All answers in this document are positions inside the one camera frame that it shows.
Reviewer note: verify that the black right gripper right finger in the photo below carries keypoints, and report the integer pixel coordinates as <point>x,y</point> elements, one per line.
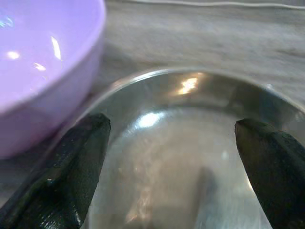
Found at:
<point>276,171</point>

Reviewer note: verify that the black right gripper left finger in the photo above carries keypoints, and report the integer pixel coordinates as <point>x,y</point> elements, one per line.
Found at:
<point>62,171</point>

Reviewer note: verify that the purple plastic bowl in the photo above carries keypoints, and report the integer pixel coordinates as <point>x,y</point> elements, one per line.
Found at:
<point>47,59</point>

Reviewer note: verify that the stainless steel plate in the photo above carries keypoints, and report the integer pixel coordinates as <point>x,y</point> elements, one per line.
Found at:
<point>171,155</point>

